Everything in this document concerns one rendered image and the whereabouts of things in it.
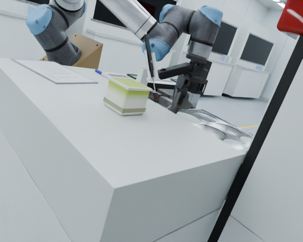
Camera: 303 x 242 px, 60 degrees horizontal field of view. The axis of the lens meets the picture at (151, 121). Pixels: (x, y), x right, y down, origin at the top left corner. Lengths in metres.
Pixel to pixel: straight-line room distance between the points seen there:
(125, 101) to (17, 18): 3.01
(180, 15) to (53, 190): 0.64
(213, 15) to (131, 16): 0.25
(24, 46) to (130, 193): 3.30
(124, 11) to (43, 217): 0.56
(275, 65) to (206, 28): 8.50
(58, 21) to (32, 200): 0.78
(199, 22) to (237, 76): 6.46
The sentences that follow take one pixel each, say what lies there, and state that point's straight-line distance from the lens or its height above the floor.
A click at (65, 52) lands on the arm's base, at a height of 0.97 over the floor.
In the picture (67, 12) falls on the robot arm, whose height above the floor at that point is 1.12.
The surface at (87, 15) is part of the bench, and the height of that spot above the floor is 1.08.
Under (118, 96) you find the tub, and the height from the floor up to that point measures 1.00.
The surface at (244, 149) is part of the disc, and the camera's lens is 0.85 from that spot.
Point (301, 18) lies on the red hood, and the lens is 0.58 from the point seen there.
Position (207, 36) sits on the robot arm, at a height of 1.18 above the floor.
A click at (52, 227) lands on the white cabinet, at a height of 0.79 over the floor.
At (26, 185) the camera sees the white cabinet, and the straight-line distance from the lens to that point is 0.62.
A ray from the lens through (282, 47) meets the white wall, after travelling 9.36.
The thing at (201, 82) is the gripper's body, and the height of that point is 1.04.
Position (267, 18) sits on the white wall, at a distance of 9.78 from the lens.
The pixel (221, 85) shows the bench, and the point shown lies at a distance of 6.67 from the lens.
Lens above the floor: 1.16
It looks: 19 degrees down
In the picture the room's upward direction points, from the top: 17 degrees clockwise
